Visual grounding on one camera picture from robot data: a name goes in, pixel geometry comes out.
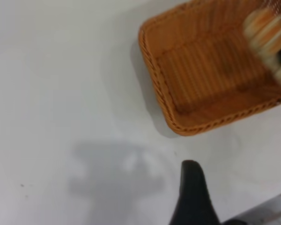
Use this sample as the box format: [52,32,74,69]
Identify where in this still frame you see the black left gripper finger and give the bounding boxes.
[170,160,222,225]

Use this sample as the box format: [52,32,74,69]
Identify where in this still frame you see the orange woven wicker basket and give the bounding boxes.
[138,0,281,137]

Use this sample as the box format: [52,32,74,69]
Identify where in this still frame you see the cream orange striped object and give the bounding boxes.
[243,6,281,88]

